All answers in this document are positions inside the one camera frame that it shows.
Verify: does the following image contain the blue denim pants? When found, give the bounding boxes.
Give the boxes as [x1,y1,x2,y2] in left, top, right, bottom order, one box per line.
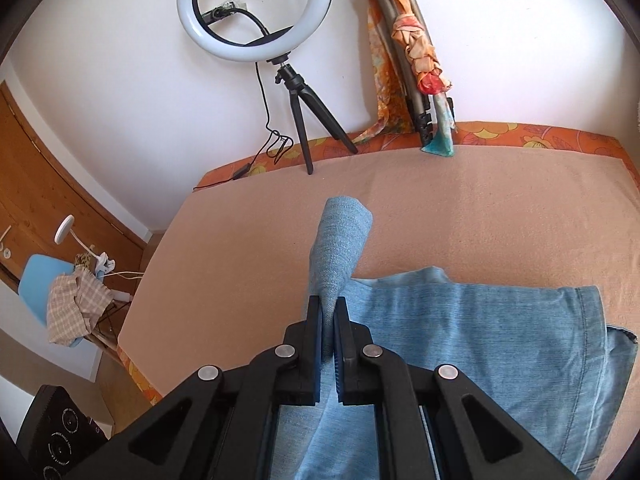
[271,196,638,479]

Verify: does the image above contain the black device with circles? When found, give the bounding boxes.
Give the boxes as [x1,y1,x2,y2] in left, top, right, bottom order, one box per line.
[16,385,107,479]

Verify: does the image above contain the beige checked cloth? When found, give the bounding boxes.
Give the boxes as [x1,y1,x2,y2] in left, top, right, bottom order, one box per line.
[47,266,114,347]

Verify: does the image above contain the white desk lamp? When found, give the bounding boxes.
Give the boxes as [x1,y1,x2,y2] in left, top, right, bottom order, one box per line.
[54,214,144,283]

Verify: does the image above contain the blue chair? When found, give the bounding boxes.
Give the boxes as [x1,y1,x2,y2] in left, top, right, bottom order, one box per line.
[17,255,74,326]

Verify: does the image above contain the wooden door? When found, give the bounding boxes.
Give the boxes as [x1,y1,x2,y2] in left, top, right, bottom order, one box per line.
[1,82,146,283]

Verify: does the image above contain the orange floral bed sheet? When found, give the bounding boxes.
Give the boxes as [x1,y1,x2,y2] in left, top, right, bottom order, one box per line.
[116,122,639,405]

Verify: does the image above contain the orange floral scarf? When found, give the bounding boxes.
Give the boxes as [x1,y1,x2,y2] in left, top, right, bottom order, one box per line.
[355,0,456,156]

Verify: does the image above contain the black small tripod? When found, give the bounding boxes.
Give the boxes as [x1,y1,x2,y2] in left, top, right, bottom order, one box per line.
[266,54,359,176]

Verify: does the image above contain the folded silver tripod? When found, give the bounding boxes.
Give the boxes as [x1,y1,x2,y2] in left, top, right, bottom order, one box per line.
[374,0,456,156]

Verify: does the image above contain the white ring light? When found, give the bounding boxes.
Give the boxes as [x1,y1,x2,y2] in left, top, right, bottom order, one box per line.
[176,0,332,63]

